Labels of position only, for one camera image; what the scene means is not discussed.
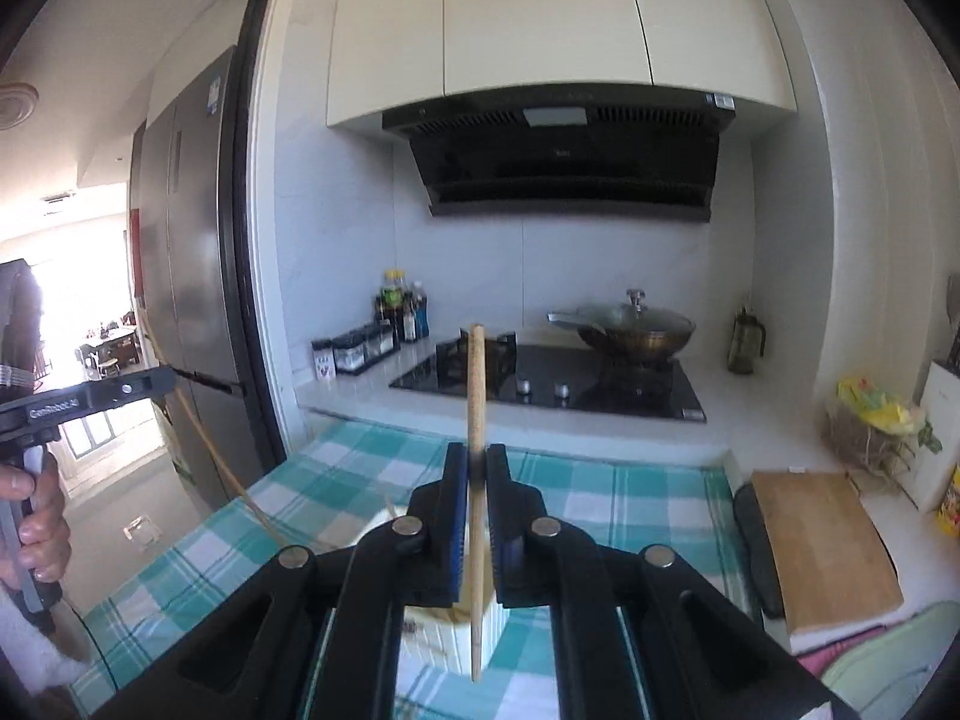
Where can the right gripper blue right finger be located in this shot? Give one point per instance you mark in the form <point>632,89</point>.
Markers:
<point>638,635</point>

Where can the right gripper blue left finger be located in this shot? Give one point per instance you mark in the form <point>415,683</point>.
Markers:
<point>316,635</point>

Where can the wooden chopstick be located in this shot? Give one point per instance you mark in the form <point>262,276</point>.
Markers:
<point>227,477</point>
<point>476,443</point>

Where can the person's left hand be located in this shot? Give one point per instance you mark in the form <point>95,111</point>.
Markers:
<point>44,534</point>

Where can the wooden cutting board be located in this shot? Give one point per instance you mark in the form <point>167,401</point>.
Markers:
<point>833,568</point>

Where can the teal plaid tablecloth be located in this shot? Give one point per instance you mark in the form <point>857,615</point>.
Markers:
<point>330,491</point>

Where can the cream utensil holder box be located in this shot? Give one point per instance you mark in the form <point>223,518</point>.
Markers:
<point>442,637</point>

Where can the white knife block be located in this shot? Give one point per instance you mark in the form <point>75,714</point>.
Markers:
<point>934,469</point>

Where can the white spice jar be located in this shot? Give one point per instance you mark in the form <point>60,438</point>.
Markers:
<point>322,352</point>

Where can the grey refrigerator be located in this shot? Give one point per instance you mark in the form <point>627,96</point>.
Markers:
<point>190,275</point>

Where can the black gas cooktop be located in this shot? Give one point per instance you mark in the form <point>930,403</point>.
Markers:
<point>583,380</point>

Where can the black wok with lid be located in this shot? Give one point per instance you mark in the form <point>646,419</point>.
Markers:
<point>633,331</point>

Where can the sauce bottles group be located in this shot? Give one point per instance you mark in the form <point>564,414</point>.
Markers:
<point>404,306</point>

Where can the black range hood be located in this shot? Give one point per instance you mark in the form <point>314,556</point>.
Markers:
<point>584,149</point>

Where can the white upper cabinets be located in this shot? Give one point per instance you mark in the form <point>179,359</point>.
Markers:
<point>386,53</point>

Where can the wire basket with vegetables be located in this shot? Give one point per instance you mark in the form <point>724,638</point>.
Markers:
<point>876,433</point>

